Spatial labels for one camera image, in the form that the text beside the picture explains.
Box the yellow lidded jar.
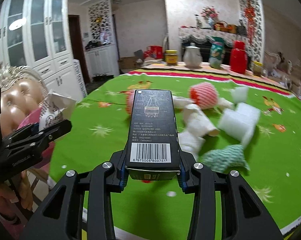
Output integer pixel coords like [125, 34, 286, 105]
[165, 50, 178, 66]

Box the lace covered sideboard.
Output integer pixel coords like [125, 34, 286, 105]
[178, 28, 250, 64]

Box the red white foam fruit net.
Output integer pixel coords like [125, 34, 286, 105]
[189, 82, 219, 109]

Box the green cartoon tablecloth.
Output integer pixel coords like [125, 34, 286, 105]
[50, 67, 301, 239]

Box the white paper cup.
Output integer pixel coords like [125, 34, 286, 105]
[182, 104, 219, 137]

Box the low white shoe cabinet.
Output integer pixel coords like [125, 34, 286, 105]
[85, 44, 119, 77]

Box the red chinese knot decoration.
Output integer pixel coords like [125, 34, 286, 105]
[244, 0, 255, 40]

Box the white glass-door cabinet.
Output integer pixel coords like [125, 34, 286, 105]
[0, 0, 85, 101]

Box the green patterned snack bag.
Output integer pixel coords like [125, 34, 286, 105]
[209, 36, 225, 69]

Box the black product box with barcode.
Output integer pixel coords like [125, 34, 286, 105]
[125, 89, 180, 181]

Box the red gift bag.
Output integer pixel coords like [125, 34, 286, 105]
[144, 45, 163, 60]

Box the printed paper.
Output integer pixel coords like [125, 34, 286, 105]
[39, 89, 76, 130]

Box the red thermos jug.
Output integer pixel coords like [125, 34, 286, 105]
[230, 40, 247, 74]

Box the large white foam block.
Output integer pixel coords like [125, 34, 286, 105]
[218, 102, 261, 148]

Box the pink foam fruit net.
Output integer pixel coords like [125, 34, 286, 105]
[125, 90, 135, 115]

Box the person's left hand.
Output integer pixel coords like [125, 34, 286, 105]
[0, 171, 33, 220]

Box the amber glass jar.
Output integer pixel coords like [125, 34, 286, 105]
[251, 61, 264, 76]

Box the small white foam piece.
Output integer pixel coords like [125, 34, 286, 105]
[231, 86, 249, 104]

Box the woven orange basket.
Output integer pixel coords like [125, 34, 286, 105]
[214, 21, 237, 34]

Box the white ceramic teapot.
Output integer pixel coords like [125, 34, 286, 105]
[183, 42, 202, 68]

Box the pink flower bouquet vase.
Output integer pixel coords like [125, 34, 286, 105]
[201, 7, 219, 29]

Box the green white foam net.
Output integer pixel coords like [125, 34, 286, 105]
[199, 144, 250, 173]

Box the ornate beige leather chair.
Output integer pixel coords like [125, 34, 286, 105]
[0, 63, 48, 137]

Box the pink bag lined trash bin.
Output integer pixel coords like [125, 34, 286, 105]
[18, 107, 55, 173]

